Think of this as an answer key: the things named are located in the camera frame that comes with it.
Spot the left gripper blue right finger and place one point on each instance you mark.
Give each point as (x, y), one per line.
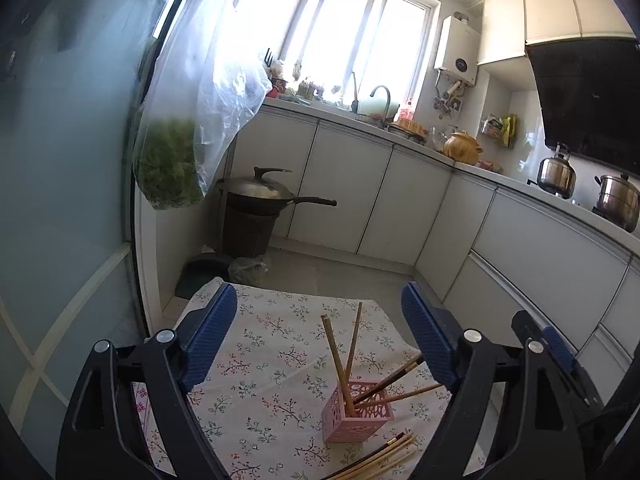
(436, 333)

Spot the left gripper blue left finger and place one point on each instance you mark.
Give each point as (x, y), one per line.
(201, 334)

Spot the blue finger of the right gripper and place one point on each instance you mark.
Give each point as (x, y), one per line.
(567, 361)
(529, 332)

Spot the black chopstick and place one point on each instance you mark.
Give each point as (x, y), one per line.
(390, 379)

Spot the wooden chopstick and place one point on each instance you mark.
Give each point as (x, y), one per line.
(373, 459)
(353, 342)
(344, 385)
(402, 396)
(386, 463)

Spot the pink perforated utensil holder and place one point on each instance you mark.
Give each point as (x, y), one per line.
(338, 426)

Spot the kitchen faucet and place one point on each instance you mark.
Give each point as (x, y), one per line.
(380, 102)

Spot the dark green dustpan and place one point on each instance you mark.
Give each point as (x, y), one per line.
(200, 270)

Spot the crumpled plastic bag on floor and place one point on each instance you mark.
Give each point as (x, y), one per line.
(249, 271)

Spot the floral tablecloth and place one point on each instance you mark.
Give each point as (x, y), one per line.
(260, 405)

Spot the wok with lid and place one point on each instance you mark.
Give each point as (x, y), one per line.
(262, 196)

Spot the stainless steel kettle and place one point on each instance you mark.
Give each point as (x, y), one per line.
(555, 175)

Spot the stainless steel stockpot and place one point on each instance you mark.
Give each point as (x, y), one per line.
(618, 201)

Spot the yellow ceramic pot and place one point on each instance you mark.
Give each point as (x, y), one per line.
(461, 147)

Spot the black range hood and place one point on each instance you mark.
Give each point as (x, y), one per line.
(588, 92)

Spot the plastic bag of greens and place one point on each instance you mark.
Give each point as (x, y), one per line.
(208, 82)

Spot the white water heater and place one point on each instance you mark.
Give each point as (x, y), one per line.
(457, 50)

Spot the wall rack with packets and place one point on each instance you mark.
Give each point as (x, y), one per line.
(502, 130)

